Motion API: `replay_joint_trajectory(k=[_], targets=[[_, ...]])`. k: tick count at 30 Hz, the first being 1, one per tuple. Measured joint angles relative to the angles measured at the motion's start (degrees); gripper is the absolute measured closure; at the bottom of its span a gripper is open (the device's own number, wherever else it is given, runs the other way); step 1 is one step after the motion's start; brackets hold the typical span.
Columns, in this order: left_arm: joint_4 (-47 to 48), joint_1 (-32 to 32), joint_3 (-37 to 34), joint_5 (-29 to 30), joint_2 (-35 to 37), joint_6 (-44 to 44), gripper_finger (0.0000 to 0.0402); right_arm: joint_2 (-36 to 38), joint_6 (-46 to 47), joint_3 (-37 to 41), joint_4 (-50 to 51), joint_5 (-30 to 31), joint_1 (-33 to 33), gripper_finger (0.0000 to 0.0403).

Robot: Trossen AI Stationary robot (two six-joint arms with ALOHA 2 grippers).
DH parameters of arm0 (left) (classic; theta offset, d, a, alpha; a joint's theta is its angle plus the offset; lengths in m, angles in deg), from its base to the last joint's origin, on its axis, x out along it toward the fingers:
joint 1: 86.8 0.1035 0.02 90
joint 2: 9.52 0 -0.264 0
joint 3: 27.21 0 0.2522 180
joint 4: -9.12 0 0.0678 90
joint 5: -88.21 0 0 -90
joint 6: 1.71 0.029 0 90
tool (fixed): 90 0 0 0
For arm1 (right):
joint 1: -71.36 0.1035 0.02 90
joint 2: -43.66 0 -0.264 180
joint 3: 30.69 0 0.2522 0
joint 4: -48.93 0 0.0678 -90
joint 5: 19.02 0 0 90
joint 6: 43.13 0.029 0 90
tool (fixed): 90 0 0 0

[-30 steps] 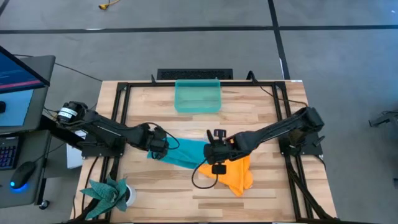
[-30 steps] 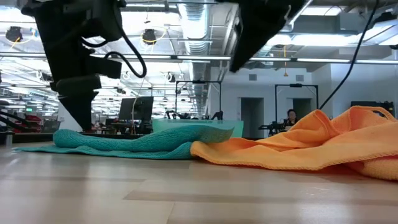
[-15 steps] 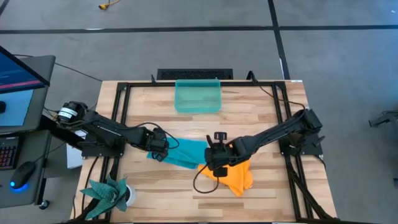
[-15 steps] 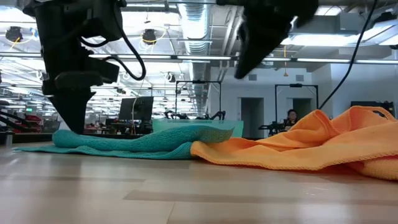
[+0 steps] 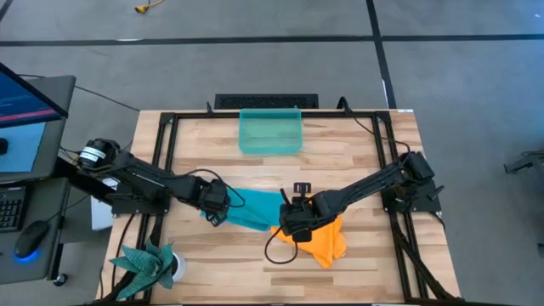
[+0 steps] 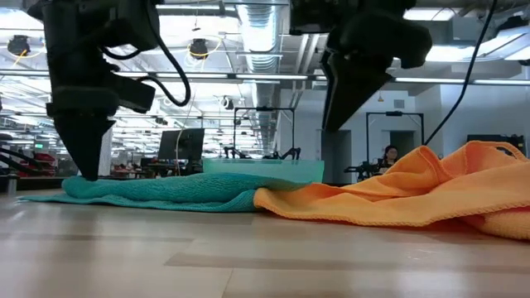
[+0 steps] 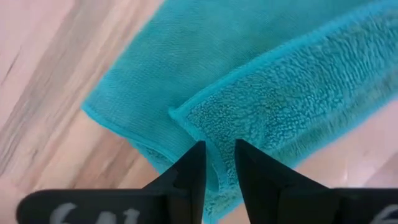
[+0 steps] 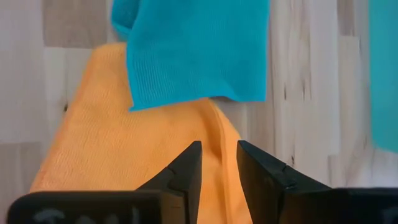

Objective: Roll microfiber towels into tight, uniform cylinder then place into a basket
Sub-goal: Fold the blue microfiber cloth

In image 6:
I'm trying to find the black ceiling cord reel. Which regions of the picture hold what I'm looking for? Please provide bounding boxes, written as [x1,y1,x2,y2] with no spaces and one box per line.
[189,38,210,61]
[7,35,32,57]

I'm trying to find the black left camera cable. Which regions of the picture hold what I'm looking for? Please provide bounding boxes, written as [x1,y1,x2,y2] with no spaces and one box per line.
[101,12,192,108]

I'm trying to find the long ceiling light strip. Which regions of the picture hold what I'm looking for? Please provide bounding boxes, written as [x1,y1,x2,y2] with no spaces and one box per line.
[113,72,310,81]
[393,76,530,86]

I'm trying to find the teal translucent plastic basket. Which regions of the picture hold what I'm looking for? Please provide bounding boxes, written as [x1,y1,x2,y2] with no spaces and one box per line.
[202,158,325,185]

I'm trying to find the small black robot arms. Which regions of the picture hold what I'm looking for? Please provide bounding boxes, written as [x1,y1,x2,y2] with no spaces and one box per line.
[223,147,302,161]
[343,161,380,182]

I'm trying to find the silver ribbed air duct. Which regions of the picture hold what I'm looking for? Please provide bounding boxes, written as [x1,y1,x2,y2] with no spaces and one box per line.
[236,0,283,74]

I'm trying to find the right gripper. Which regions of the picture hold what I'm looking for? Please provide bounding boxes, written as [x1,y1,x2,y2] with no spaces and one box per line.
[321,7,434,133]

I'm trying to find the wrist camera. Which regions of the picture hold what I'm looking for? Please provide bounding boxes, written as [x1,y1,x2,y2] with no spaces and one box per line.
[110,73,157,115]
[288,0,357,36]

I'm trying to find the teal microfiber towel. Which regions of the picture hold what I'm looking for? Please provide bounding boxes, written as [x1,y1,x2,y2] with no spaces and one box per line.
[18,172,310,214]

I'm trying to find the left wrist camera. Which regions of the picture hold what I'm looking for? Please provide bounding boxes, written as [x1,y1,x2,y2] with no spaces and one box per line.
[110,73,157,115]

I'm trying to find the white pillar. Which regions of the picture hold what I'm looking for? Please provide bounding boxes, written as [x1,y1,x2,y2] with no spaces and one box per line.
[99,127,113,177]

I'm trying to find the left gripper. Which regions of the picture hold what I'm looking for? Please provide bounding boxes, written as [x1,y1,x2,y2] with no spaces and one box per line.
[43,24,121,182]

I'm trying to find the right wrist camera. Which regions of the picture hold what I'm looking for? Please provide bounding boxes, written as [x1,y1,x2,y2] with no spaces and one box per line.
[288,0,357,36]

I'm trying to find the black metal gantry frame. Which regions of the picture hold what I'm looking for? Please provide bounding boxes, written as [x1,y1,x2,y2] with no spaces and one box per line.
[365,110,426,166]
[233,106,296,161]

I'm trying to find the orange microfiber towel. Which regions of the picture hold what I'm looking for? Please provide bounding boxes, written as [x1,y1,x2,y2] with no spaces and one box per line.
[253,140,530,241]

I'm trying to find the person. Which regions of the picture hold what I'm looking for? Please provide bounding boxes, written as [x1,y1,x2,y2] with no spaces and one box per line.
[374,144,401,175]

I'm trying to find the red bins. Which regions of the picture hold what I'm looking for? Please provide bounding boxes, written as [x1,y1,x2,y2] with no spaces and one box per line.
[16,151,57,178]

